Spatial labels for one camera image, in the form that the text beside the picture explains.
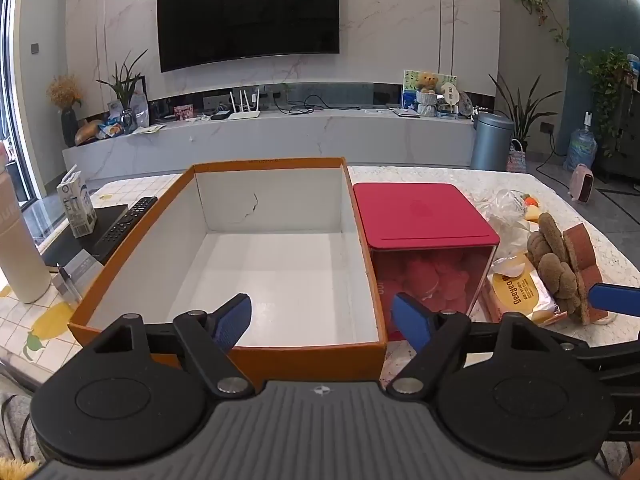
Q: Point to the papers on console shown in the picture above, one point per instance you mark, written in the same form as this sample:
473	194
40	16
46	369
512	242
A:
149	129

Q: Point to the white milk carton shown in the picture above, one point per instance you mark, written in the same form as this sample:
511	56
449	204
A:
75	205

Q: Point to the green potted plant in vase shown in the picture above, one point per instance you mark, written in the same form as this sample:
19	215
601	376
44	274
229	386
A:
125	95

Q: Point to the white thermos bottle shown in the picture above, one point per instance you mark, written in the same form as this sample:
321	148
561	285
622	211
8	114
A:
22	250

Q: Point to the yellow snack packet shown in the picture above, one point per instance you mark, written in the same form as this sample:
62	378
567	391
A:
520	290

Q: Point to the hanging vine plant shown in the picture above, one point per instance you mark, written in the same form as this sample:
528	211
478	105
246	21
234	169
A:
542	10

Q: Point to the brown plush towel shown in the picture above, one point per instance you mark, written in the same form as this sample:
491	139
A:
555	270

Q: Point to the bushy green potted plant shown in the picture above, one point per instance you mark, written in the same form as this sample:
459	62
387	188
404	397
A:
605	85

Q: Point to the grey wall switch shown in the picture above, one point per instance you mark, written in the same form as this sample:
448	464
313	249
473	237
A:
35	49

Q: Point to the black pen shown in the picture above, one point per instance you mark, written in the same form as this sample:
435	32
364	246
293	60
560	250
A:
69	285

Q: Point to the grey metal trash can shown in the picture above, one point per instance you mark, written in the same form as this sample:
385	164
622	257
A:
491	142

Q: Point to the dark grey cabinet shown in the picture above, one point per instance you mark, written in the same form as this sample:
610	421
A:
625	140

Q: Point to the teddy bear bouquet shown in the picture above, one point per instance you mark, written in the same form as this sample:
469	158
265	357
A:
428	92

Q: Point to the pink space heater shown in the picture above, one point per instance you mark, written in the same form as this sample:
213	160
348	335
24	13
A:
582	185

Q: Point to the blue water jug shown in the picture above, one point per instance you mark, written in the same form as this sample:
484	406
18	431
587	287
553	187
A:
580	147

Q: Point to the pastel woven basket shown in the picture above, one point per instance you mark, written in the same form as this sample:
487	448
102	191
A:
517	160

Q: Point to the bronze round ornament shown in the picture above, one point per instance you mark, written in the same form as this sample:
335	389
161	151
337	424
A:
89	132

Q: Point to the green picture board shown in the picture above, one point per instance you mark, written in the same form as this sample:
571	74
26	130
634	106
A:
411	85

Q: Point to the black remote control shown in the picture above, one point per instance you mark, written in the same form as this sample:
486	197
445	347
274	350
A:
125	225

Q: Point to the pink card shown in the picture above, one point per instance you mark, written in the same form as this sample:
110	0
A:
183	111

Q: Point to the black wall television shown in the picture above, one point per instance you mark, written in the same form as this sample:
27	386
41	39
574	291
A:
250	10

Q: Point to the small yellow toy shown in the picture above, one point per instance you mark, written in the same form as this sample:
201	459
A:
533	216

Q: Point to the orange carrot toy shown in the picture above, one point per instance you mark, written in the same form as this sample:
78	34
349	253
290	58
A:
530	201

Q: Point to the red lidded container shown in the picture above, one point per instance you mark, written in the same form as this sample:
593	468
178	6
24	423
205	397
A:
425	215

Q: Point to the long-leaf floor plant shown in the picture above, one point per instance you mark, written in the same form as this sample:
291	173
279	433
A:
525	120

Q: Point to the marble television console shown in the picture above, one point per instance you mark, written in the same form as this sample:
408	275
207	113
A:
275	140

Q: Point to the rust brown folded cloth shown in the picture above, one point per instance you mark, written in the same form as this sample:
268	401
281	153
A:
582	250

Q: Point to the white router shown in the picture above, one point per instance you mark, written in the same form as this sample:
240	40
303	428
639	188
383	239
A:
244	112

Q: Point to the blue snack bags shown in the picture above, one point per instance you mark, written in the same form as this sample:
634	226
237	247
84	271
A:
112	130

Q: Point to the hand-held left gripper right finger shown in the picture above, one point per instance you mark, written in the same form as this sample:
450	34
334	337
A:
412	321

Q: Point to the dried yellow flowers dark vase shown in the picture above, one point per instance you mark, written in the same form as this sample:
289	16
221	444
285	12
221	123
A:
67	110

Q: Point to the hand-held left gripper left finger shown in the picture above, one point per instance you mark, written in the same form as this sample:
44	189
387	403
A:
234	321

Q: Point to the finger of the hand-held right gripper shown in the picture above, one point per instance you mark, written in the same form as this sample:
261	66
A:
605	357
615	300

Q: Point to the grey knit clothing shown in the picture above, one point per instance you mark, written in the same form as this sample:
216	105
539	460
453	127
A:
15	425

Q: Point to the clear plastic bag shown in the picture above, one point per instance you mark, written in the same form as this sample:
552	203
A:
500	210

